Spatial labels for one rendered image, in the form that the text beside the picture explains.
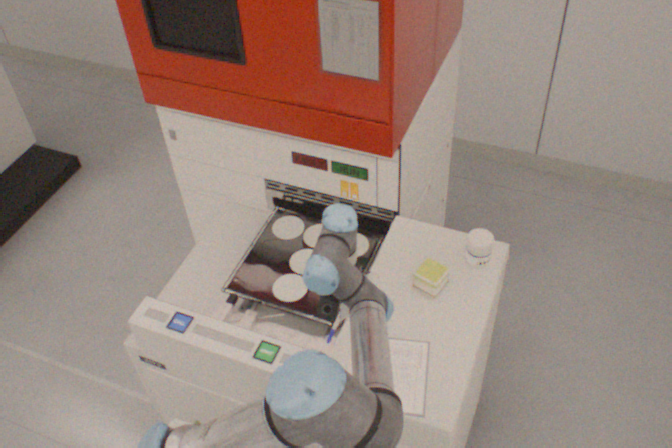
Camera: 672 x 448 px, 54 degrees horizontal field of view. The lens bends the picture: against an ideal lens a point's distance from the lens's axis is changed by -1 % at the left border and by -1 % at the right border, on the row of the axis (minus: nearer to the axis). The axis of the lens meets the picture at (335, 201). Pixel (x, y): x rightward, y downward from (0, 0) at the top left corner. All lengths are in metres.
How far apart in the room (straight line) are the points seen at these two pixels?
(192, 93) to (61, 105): 2.64
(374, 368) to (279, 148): 0.99
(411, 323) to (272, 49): 0.80
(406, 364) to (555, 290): 1.57
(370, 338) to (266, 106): 0.84
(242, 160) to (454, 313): 0.84
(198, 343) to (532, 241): 1.97
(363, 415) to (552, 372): 1.91
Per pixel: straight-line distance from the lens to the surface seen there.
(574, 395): 2.89
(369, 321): 1.34
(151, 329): 1.88
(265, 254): 2.05
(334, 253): 1.38
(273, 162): 2.11
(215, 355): 1.80
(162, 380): 2.11
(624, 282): 3.30
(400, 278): 1.88
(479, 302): 1.85
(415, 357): 1.73
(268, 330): 1.90
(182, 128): 2.22
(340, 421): 1.06
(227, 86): 1.93
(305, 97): 1.82
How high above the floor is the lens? 2.42
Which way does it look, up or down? 44 degrees down
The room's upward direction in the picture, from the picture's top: 4 degrees counter-clockwise
